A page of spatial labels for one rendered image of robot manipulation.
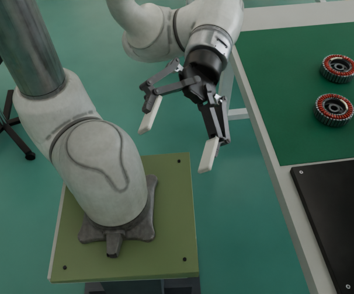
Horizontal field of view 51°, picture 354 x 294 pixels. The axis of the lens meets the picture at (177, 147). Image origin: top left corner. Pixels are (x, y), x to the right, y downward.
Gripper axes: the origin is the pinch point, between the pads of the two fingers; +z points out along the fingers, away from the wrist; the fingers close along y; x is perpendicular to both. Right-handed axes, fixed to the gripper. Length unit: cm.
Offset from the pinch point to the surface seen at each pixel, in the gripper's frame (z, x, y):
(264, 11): -95, 28, 35
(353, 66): -66, 2, 55
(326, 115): -42, 6, 48
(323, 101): -47, 7, 47
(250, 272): -12, 67, 92
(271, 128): -35, 17, 38
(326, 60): -67, 8, 49
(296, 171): -20.4, 9.1, 42.2
